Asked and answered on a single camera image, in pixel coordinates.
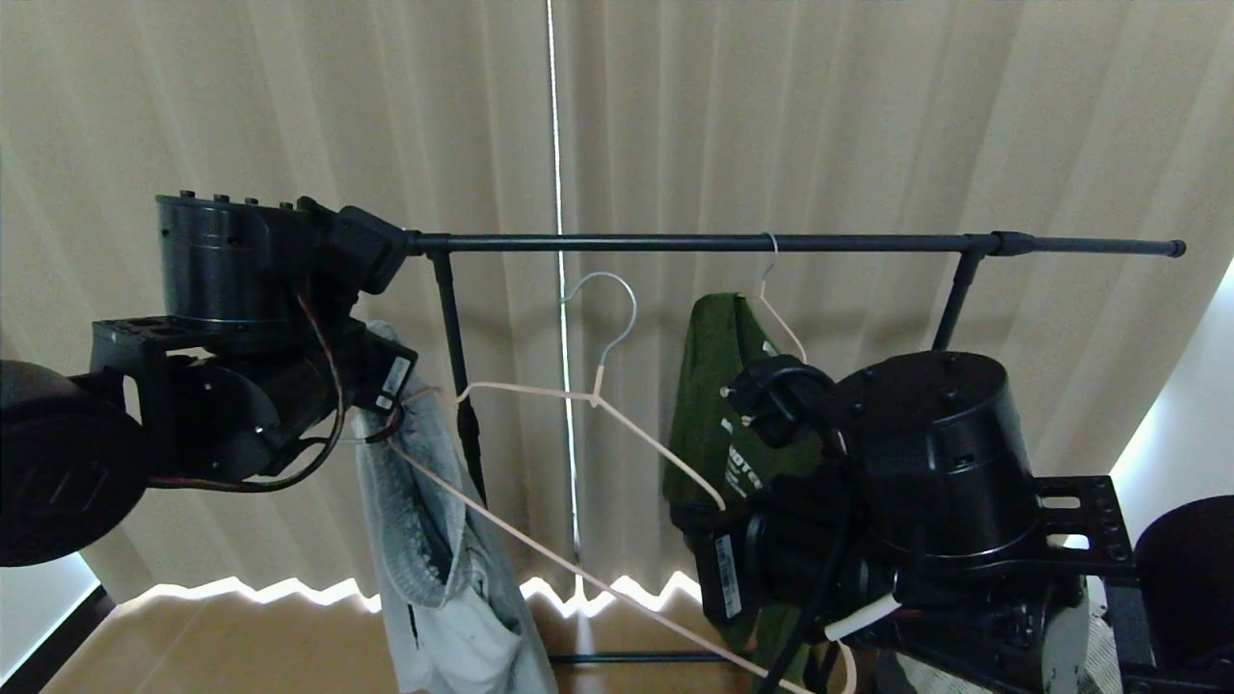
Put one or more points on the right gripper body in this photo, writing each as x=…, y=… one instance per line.
x=771, y=559

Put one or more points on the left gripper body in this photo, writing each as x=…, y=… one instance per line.
x=251, y=414

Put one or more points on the green long-sleeved shirt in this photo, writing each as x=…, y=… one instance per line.
x=709, y=386

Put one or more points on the pink clothes hanger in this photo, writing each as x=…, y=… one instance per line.
x=595, y=395
x=783, y=326

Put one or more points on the pale grey shorts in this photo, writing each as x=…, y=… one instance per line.
x=453, y=617

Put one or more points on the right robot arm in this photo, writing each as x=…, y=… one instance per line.
x=925, y=443

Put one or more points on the black clothes rack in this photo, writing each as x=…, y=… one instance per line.
x=868, y=243

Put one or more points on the window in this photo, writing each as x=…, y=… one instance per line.
x=29, y=617

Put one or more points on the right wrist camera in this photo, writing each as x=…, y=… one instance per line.
x=781, y=400

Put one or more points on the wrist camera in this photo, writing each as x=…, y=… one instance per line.
x=781, y=400
x=362, y=251

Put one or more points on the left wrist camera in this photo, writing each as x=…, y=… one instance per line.
x=362, y=251

